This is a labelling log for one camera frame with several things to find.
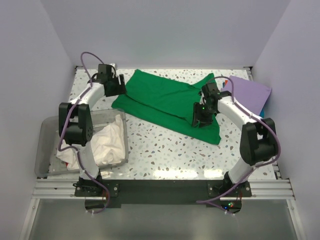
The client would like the folded blue t-shirt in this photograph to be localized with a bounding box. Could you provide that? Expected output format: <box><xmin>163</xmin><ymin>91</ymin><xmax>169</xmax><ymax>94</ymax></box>
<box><xmin>259</xmin><ymin>99</ymin><xmax>270</xmax><ymax>118</ymax></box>

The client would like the clear plastic bin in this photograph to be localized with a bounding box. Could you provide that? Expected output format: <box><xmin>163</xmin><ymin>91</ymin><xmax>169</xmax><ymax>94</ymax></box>
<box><xmin>34</xmin><ymin>108</ymin><xmax>129</xmax><ymax>178</ymax></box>

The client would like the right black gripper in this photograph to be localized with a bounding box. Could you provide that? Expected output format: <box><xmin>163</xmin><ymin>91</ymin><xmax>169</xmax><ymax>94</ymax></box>
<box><xmin>191</xmin><ymin>102</ymin><xmax>217</xmax><ymax>129</ymax></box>

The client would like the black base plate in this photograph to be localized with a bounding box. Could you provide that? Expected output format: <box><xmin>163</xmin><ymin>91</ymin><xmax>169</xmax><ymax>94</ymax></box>
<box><xmin>74</xmin><ymin>178</ymin><xmax>251</xmax><ymax>209</ymax></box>

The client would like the white t-shirt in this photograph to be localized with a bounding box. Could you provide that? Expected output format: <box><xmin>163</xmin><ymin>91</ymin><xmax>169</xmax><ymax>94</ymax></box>
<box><xmin>56</xmin><ymin>114</ymin><xmax>126</xmax><ymax>171</ymax></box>

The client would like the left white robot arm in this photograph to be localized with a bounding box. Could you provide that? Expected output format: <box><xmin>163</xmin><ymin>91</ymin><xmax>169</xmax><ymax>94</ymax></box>
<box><xmin>58</xmin><ymin>63</ymin><xmax>127</xmax><ymax>196</ymax></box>

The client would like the folded purple t-shirt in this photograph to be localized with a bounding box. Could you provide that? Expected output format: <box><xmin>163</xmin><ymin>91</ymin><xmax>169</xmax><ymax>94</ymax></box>
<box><xmin>229</xmin><ymin>75</ymin><xmax>272</xmax><ymax>115</ymax></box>

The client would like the green t-shirt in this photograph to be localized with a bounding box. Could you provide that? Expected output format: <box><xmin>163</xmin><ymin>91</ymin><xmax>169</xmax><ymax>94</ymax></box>
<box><xmin>111</xmin><ymin>69</ymin><xmax>221</xmax><ymax>145</ymax></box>

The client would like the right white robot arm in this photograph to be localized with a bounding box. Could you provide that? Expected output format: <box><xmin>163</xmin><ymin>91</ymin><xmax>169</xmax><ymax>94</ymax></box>
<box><xmin>192</xmin><ymin>82</ymin><xmax>280</xmax><ymax>197</ymax></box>

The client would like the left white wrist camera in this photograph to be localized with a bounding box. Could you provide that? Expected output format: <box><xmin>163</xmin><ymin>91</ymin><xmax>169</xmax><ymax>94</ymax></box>
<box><xmin>110</xmin><ymin>63</ymin><xmax>117</xmax><ymax>72</ymax></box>

